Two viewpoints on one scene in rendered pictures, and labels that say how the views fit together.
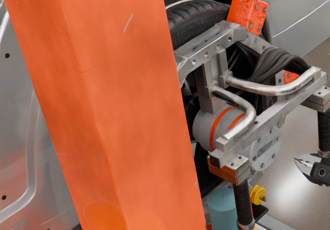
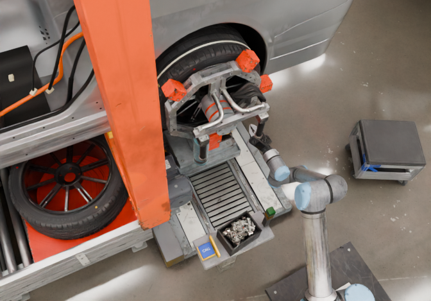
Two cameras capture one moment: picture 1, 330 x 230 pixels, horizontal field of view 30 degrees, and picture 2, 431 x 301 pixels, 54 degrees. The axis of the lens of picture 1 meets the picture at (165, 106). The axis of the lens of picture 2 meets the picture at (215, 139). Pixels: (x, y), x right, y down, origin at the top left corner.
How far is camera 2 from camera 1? 95 cm
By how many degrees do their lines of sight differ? 26
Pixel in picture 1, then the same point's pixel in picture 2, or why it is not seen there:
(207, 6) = (228, 51)
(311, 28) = (295, 57)
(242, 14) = (243, 61)
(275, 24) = (272, 54)
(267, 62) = (244, 91)
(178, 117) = (160, 149)
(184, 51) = (204, 74)
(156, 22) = (156, 126)
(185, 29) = (210, 61)
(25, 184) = not seen: hidden behind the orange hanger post
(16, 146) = not seen: hidden behind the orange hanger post
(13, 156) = not seen: hidden behind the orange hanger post
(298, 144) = (285, 88)
